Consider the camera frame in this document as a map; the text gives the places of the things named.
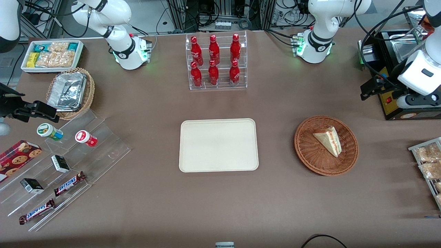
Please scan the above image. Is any black floor cable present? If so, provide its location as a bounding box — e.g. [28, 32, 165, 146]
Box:
[300, 234, 348, 248]

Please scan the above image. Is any snickers chocolate bar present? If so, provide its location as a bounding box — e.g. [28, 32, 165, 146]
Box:
[19, 199, 55, 225]
[53, 171, 86, 197]

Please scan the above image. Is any clear acrylic bottle rack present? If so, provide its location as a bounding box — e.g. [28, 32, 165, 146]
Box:
[185, 30, 248, 91]

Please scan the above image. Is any clear acrylic stepped display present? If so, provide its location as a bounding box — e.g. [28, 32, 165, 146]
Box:
[0, 110, 132, 232]

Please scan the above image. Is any black food warmer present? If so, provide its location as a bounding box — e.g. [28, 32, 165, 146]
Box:
[358, 29, 441, 121]

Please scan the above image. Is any clear cracker bag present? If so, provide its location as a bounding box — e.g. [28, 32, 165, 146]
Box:
[48, 42, 69, 53]
[35, 52, 57, 68]
[55, 51, 76, 68]

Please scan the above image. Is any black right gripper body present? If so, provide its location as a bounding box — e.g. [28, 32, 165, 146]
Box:
[0, 83, 25, 119]

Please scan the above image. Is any red cola bottle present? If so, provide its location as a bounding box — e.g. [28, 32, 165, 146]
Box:
[209, 34, 220, 65]
[208, 60, 219, 86]
[230, 33, 241, 63]
[191, 36, 204, 66]
[191, 61, 203, 87]
[229, 60, 240, 85]

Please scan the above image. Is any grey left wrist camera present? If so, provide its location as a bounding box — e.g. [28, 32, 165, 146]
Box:
[396, 94, 441, 109]

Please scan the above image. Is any red cookie box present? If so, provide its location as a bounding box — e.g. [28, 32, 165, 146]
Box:
[0, 139, 43, 183]

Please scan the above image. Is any beige plastic tray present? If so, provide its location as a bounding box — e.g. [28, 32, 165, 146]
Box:
[178, 118, 259, 173]

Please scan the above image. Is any aluminium foil container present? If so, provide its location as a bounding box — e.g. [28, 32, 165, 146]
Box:
[47, 72, 87, 112]

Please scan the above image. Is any small black carton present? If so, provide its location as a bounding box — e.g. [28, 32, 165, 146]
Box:
[51, 155, 70, 173]
[20, 178, 45, 194]

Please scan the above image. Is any light wicker basket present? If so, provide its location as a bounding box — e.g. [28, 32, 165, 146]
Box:
[46, 68, 95, 121]

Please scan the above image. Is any round brown wicker basket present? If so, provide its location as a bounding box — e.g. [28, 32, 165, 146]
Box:
[294, 115, 359, 177]

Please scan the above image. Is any metal wire rack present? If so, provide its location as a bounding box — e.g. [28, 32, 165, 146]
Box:
[408, 137, 441, 210]

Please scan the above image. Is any red yogurt cup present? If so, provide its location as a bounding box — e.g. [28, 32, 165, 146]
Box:
[75, 130, 98, 147]

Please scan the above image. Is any green lid yogurt cup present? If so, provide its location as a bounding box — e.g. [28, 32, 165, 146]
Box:
[37, 123, 64, 141]

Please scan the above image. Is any triangle sandwich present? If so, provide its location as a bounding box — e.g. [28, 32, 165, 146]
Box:
[312, 126, 342, 158]

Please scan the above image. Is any white rectangular snack bin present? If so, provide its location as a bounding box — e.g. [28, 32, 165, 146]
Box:
[21, 40, 84, 74]

